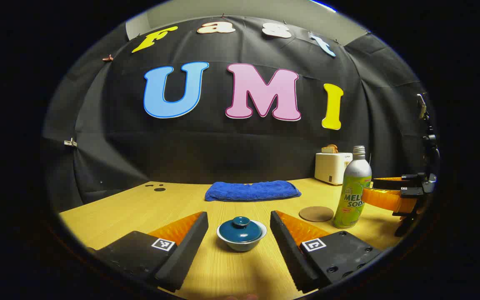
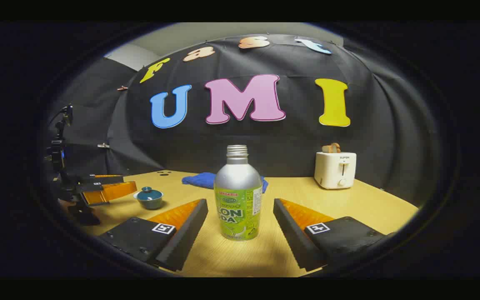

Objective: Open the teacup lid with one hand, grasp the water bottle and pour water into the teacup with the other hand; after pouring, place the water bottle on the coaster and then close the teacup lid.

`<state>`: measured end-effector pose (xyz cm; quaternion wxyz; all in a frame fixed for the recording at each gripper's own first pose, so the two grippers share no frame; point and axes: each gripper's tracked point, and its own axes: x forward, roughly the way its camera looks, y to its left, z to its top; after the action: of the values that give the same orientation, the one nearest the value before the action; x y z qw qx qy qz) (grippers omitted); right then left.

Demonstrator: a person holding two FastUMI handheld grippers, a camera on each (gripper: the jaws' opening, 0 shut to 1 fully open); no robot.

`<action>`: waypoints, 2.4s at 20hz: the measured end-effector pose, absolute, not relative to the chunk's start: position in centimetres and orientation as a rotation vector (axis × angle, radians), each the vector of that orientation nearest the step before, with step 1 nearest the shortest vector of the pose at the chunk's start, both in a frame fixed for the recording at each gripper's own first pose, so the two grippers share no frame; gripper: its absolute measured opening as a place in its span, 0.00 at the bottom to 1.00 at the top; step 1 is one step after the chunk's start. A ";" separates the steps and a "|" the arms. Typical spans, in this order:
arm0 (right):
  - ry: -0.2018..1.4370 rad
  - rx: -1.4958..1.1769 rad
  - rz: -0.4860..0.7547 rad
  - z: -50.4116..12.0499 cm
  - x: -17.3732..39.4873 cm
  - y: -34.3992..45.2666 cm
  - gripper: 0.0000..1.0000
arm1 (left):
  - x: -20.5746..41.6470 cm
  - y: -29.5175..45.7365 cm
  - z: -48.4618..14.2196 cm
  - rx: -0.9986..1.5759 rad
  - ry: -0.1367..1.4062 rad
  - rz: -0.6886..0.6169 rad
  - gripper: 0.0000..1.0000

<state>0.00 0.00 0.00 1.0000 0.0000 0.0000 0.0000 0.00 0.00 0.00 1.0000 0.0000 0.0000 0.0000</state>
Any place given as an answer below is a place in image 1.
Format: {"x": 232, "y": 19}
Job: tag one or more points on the round brown coaster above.
{"x": 316, "y": 214}

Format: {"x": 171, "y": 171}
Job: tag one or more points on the white toaster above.
{"x": 329, "y": 168}

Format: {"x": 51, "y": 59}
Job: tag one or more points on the copper metal clip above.
{"x": 108, "y": 58}

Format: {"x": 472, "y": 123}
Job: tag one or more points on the action camera on stand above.
{"x": 431, "y": 141}

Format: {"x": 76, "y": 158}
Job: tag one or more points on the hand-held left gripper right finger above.
{"x": 286, "y": 250}

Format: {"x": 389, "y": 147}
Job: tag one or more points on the blue folded towel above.
{"x": 252, "y": 191}

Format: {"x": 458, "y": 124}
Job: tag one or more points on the silver metal clip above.
{"x": 70, "y": 143}

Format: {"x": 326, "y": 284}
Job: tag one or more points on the black backdrop cloth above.
{"x": 223, "y": 146}

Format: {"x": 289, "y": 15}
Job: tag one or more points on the silver green-label water bottle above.
{"x": 353, "y": 187}

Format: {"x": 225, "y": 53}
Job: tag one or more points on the teal ceramic teacup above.
{"x": 240, "y": 247}

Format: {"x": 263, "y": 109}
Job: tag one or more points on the toasted bread slice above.
{"x": 329, "y": 149}

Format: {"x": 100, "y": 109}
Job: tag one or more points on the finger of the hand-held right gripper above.
{"x": 390, "y": 184}
{"x": 386, "y": 200}

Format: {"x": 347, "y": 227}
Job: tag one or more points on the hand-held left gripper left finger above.
{"x": 186, "y": 250}

